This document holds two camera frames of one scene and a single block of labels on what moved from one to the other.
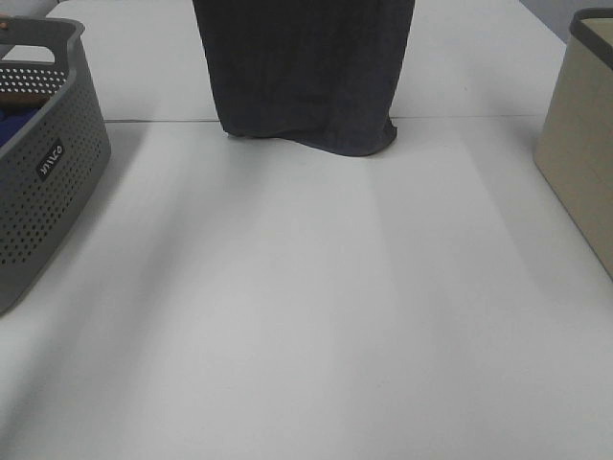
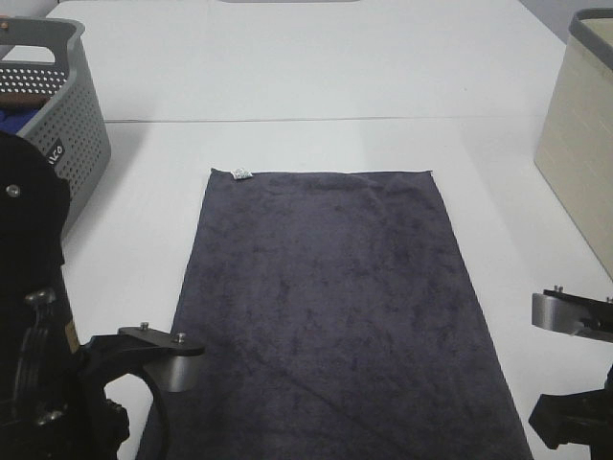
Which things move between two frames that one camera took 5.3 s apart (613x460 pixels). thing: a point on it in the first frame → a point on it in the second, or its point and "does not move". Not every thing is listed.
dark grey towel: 322,73 → 336,320
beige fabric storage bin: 575,151 does not move
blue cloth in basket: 12,120 does not move
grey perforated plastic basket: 54,165 does not move
